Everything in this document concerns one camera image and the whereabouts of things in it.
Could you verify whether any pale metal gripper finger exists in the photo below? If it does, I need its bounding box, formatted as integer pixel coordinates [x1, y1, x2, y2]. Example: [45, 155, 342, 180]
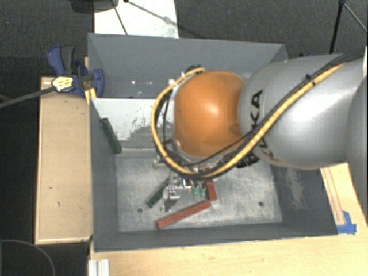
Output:
[169, 186, 182, 203]
[161, 187, 171, 213]

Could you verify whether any long red-brown flat block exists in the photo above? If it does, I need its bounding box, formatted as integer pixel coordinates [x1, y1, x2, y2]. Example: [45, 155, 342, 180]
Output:
[155, 200, 213, 231]

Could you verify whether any pale wood board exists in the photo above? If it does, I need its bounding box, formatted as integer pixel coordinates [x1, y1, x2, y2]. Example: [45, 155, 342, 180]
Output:
[34, 76, 94, 246]

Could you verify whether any grey metal bin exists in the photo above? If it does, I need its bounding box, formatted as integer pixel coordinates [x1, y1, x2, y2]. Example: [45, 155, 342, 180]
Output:
[87, 33, 339, 252]

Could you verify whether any short red-brown flat block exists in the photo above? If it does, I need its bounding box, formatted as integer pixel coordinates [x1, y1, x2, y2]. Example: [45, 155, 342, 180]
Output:
[204, 179, 219, 202]

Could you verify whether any dark green flat block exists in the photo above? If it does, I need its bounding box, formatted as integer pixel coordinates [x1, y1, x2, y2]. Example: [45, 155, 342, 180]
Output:
[146, 178, 171, 209]

